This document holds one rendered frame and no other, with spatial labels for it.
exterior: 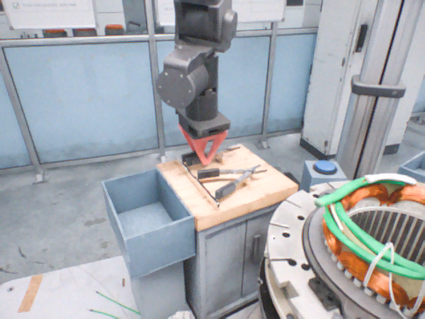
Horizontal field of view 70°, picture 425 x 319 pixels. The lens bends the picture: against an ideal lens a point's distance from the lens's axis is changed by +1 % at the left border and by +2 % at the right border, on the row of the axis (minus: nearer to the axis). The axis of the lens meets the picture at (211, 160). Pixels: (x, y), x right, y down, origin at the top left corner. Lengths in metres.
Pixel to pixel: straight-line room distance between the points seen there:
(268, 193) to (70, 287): 0.51
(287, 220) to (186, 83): 0.23
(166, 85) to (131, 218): 0.29
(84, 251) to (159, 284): 1.49
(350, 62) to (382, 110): 1.77
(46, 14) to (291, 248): 2.23
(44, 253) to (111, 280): 1.36
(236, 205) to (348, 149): 0.44
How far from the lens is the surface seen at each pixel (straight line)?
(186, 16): 0.48
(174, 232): 0.48
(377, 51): 0.80
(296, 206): 0.46
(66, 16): 2.40
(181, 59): 0.42
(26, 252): 2.19
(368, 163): 0.88
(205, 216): 0.47
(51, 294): 0.82
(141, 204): 0.63
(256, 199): 0.51
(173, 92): 0.43
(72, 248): 2.09
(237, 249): 0.58
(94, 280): 0.81
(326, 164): 0.69
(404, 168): 0.70
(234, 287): 0.66
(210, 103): 0.51
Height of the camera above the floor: 1.37
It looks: 30 degrees down
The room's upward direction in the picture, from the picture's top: straight up
